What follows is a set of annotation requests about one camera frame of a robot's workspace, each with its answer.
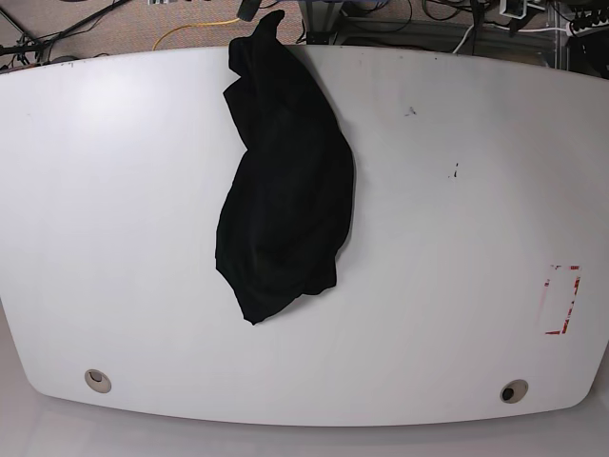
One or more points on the black tripod legs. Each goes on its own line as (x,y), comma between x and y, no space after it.
(33,50)

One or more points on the aluminium frame post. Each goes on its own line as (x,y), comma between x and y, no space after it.
(320,18)

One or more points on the white power strip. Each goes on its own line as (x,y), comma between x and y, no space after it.
(588,21)

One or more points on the right table cable grommet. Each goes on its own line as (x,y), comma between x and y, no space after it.
(514,391)

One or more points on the table cable grommet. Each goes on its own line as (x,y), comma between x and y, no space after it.
(514,391)
(97,381)

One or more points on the red tape rectangle marking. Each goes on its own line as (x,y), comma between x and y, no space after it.
(559,294)

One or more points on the black T-shirt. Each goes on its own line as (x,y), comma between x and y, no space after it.
(289,209)

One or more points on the left table cable grommet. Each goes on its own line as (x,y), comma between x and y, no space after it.
(97,381)

